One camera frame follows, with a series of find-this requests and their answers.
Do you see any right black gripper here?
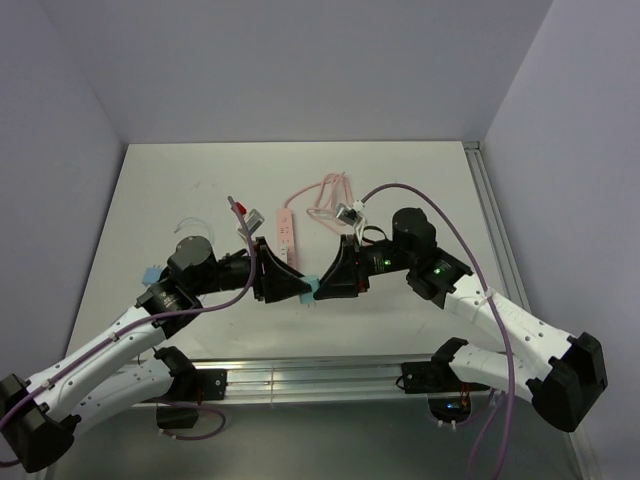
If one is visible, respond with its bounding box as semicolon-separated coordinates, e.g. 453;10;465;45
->
314;234;415;299

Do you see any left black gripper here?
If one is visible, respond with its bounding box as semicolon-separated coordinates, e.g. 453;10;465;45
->
192;236;311;302

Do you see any teal plug adapter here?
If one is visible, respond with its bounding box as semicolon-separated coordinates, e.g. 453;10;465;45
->
298;275;320;307

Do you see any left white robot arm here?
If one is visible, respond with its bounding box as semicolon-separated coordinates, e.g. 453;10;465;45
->
1;236;319;473

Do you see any blue plug adapter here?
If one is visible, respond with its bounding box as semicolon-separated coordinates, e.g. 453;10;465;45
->
141;266;164;287

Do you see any pink power strip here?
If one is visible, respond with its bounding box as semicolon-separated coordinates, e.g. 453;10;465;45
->
276;208;298;269

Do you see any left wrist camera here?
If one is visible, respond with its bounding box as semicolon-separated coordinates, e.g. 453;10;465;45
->
236;202;265;237

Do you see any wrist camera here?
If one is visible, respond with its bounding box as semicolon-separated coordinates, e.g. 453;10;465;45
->
236;202;265;237
335;200;366;228

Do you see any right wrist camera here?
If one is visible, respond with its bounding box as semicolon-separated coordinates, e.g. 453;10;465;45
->
335;200;366;228

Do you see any pink power strip cable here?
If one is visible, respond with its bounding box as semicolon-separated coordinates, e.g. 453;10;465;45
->
283;171;366;234

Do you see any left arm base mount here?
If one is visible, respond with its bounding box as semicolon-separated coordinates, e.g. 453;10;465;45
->
155;369;227;431

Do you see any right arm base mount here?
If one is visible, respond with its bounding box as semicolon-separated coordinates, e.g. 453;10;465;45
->
395;360;490;422

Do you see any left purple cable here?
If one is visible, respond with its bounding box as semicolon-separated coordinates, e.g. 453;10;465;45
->
0;195;261;464

